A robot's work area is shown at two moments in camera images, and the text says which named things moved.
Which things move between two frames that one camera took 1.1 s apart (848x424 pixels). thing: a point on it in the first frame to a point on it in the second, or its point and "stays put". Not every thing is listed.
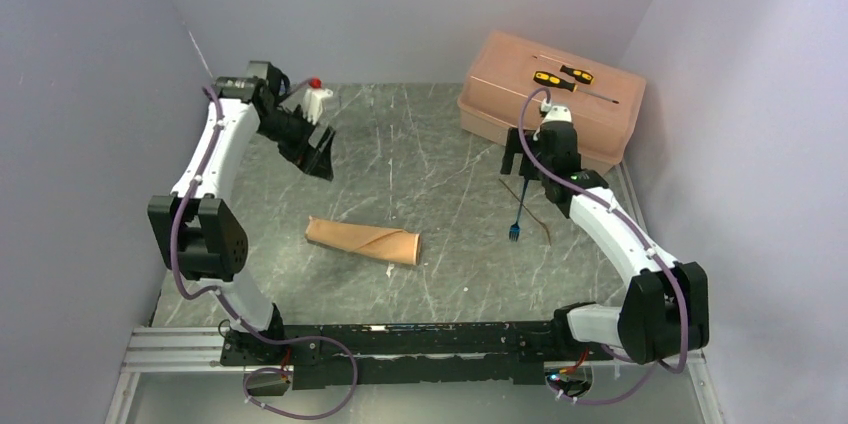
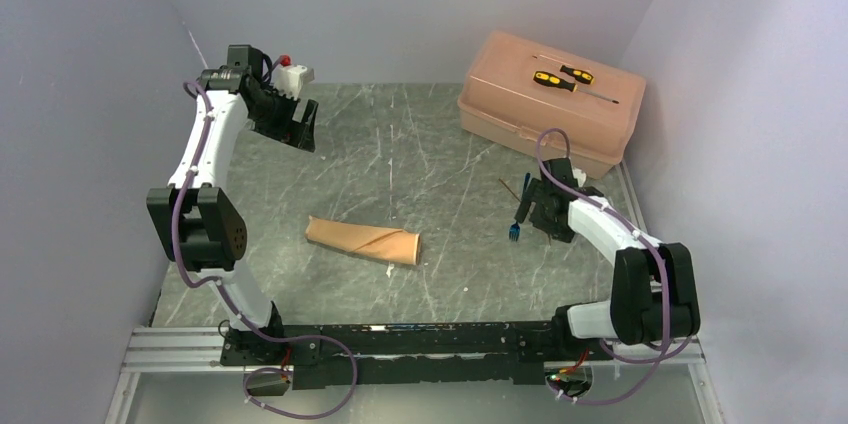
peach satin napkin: [394, 244] stays put
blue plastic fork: [514, 228] stays put
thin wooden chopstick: [534, 216] stays put
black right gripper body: [525, 169] to [539, 216]
